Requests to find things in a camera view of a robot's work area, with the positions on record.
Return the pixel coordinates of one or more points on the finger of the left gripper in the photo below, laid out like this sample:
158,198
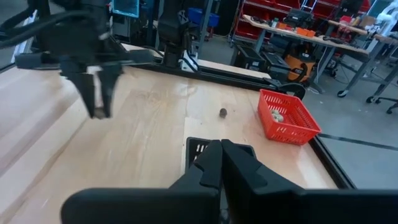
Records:
109,87
84,90

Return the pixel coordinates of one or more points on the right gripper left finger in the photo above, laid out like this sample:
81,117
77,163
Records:
140,208

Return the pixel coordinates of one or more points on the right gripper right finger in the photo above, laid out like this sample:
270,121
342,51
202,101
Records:
311,208

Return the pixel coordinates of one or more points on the smoky clear plastic skull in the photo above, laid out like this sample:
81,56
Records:
100,112
223,112

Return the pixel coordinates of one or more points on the bone white plastic skull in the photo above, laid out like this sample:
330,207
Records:
275,112
279,118

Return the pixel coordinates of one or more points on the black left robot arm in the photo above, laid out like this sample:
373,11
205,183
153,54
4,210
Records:
174,28

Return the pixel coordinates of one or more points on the blue screen monitor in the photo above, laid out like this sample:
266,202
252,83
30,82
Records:
126,7

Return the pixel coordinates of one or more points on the black plastic basket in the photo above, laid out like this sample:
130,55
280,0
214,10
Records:
194,149

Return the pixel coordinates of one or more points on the red plastic basket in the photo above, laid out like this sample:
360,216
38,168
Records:
289,124

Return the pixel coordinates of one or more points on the blue storage bin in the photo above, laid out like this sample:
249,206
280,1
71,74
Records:
211,17

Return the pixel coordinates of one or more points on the black office chair base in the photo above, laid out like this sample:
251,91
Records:
385,101

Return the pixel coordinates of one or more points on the orange shop vacuum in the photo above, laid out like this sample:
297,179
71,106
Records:
300,67

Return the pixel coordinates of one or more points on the black equipment case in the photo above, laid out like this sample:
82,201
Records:
276,65
248,57

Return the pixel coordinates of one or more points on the long wooden workbench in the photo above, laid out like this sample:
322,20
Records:
311,39

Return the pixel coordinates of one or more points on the red metal shelving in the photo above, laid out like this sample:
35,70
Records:
264,18

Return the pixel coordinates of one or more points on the white humanoid robot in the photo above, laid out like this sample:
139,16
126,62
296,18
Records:
387,15

